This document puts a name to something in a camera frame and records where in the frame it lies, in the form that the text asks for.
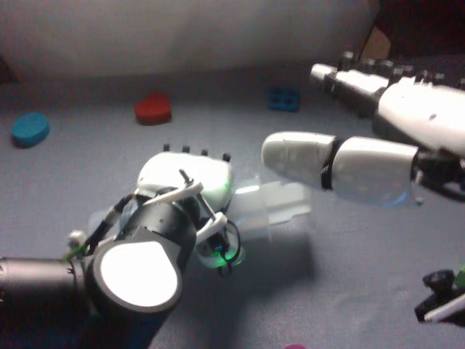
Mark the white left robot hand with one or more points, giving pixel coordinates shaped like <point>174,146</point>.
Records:
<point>174,167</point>

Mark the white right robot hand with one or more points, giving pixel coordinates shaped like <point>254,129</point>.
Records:
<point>363,171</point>

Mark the large clear plastic syringe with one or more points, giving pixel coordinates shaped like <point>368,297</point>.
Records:
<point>276,203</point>

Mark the red heart block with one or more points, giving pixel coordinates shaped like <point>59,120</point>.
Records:
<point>152,109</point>

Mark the grey table cloth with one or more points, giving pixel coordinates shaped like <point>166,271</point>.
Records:
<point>91,163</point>

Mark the blue square four-hole block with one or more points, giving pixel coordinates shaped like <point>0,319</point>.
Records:
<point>284,100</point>

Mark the brown cardboard board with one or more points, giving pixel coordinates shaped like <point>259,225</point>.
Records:
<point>378,45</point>

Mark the white backdrop sheet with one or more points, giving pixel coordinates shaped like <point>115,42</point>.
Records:
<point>181,32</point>

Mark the green cube block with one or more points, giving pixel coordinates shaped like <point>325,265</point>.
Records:
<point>460,278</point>

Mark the light blue round disc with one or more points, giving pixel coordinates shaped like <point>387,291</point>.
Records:
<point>31,129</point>

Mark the magenta round block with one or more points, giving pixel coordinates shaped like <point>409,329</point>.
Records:
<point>294,346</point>

